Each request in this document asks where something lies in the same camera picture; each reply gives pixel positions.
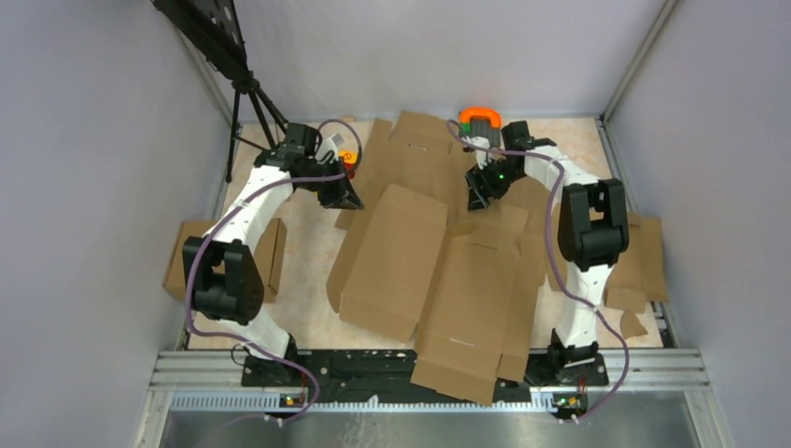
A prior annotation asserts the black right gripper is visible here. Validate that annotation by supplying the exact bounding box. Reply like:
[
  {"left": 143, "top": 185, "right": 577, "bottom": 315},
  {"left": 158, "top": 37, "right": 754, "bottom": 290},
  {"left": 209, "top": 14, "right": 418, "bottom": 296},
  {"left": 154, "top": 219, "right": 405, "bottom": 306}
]
[{"left": 465, "top": 157, "right": 525, "bottom": 213}]

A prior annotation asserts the small red toy piece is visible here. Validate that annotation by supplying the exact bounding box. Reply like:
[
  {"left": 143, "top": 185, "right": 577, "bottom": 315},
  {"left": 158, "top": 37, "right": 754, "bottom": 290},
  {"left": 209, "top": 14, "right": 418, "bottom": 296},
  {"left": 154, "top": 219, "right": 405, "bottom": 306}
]
[{"left": 339, "top": 150, "right": 358, "bottom": 172}]

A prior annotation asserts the black tripod stand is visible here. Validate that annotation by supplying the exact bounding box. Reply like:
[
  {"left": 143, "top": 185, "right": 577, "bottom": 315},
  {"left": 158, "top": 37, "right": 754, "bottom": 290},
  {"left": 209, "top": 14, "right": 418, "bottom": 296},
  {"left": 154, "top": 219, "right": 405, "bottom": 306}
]
[{"left": 152, "top": 0, "right": 288, "bottom": 182}]

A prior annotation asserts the aluminium frame rail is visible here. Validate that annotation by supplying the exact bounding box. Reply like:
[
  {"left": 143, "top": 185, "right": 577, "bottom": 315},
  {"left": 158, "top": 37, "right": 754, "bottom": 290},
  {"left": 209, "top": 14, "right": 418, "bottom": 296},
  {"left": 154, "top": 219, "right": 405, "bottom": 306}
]
[{"left": 132, "top": 349, "right": 729, "bottom": 447}]

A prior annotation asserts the flat cardboard blank underneath left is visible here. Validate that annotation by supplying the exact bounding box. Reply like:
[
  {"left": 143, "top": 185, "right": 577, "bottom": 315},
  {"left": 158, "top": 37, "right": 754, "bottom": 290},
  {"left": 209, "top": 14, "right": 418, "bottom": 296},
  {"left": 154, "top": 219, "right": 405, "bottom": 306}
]
[{"left": 333, "top": 109, "right": 561, "bottom": 233}]

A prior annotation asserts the folded brown cardboard box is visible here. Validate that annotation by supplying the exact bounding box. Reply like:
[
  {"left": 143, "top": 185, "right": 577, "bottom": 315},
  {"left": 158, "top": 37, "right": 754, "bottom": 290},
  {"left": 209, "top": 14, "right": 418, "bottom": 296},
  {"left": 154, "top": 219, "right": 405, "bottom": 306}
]
[{"left": 162, "top": 218, "right": 287, "bottom": 303}]

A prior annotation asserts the large cardboard box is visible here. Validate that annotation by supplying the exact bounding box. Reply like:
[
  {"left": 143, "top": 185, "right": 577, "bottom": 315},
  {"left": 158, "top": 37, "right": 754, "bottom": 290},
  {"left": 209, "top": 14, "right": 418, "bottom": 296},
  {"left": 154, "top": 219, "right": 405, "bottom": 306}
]
[{"left": 326, "top": 182, "right": 545, "bottom": 407}]

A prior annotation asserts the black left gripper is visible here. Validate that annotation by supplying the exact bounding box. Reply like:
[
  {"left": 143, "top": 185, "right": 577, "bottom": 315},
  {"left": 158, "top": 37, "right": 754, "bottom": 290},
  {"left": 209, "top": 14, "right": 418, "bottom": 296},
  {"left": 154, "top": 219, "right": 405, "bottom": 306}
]
[{"left": 299, "top": 156, "right": 364, "bottom": 211}]

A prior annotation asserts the orange green grey toy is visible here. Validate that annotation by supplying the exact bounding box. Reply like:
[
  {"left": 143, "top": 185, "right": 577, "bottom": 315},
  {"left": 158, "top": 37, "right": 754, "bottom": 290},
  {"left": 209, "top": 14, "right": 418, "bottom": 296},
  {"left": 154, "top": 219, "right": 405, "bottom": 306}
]
[{"left": 459, "top": 107, "right": 502, "bottom": 145}]

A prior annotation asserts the flat cardboard blank at right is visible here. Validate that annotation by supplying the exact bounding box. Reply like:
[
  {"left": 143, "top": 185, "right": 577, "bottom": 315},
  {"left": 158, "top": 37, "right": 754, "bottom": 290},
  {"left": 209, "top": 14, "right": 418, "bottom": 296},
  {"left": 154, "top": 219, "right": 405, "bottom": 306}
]
[{"left": 533, "top": 213, "right": 668, "bottom": 348}]

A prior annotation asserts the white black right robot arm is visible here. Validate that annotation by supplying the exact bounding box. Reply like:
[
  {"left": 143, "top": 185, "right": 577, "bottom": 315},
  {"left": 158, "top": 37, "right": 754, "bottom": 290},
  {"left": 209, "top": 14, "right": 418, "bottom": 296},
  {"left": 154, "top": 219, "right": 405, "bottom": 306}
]
[{"left": 458, "top": 118, "right": 630, "bottom": 385}]

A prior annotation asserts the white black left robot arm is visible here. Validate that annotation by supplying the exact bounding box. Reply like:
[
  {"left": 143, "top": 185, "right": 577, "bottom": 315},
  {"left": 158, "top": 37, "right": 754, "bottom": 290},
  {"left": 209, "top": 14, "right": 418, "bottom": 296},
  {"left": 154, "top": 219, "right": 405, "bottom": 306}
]
[{"left": 182, "top": 123, "right": 364, "bottom": 386}]

